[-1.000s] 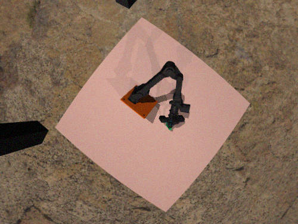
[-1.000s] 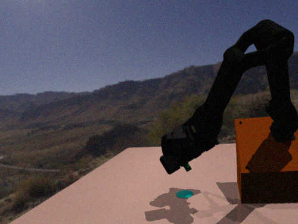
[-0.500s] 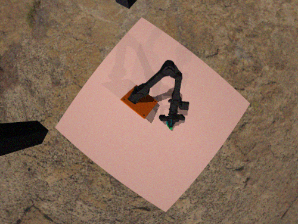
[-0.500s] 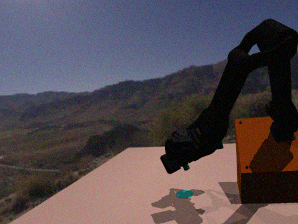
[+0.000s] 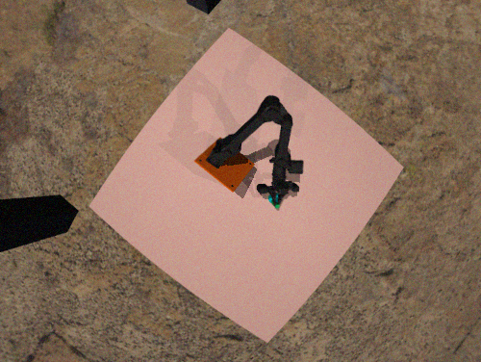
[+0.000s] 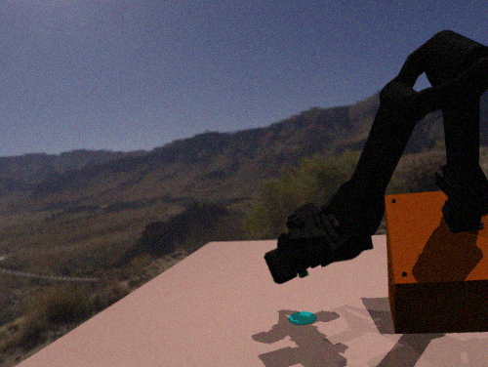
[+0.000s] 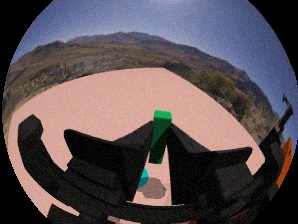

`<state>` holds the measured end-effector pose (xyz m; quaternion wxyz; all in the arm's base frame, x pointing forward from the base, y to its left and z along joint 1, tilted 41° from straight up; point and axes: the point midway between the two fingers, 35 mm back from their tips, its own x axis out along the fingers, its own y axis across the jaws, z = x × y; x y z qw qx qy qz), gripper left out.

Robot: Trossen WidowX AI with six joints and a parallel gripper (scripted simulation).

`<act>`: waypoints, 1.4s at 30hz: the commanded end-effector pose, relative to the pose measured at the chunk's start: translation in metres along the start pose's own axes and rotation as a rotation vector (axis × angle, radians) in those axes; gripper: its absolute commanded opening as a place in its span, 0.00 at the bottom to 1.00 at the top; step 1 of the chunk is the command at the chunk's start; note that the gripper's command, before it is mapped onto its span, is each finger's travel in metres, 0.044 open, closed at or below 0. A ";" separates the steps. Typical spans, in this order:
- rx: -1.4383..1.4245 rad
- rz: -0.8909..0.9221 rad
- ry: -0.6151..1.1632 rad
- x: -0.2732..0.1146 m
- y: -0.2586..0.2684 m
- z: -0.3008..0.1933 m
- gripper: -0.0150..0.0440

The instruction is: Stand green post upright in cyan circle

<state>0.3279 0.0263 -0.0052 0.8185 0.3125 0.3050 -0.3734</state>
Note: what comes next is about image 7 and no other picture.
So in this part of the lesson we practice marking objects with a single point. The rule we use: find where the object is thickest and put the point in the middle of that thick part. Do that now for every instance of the green post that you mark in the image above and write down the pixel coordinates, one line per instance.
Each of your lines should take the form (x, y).
(162, 119)

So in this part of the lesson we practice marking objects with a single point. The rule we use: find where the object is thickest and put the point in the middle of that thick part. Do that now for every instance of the cyan flat circle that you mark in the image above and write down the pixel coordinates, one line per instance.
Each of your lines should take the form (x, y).
(143, 179)

